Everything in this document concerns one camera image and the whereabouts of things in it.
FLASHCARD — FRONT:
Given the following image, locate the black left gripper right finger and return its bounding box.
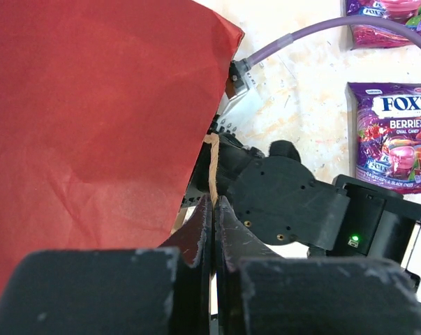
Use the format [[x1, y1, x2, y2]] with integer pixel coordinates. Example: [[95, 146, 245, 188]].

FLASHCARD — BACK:
[[215, 198, 421, 334]]

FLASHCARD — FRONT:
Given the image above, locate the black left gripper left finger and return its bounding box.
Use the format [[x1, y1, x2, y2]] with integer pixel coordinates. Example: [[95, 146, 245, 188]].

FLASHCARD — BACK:
[[0, 196, 212, 334]]

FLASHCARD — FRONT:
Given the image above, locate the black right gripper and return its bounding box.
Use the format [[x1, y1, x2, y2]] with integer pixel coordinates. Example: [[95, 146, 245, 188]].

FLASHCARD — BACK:
[[216, 133, 350, 250]]

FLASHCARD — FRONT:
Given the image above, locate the purple berries candy packet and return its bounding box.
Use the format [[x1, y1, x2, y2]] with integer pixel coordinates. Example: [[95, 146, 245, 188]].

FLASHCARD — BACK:
[[344, 0, 421, 49], [348, 82, 421, 194]]

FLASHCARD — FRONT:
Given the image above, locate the red paper bag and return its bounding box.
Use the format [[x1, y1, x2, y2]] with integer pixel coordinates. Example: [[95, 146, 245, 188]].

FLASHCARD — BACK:
[[0, 1, 244, 296]]

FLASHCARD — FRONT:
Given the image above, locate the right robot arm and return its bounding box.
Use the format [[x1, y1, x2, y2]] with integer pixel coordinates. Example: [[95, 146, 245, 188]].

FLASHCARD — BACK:
[[182, 133, 421, 263]]

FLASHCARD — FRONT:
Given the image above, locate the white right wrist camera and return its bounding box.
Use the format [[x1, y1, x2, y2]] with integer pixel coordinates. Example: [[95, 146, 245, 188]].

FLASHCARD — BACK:
[[214, 60, 263, 133]]

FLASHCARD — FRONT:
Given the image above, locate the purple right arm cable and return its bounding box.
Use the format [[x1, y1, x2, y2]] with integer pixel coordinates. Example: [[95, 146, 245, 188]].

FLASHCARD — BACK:
[[230, 14, 421, 83]]

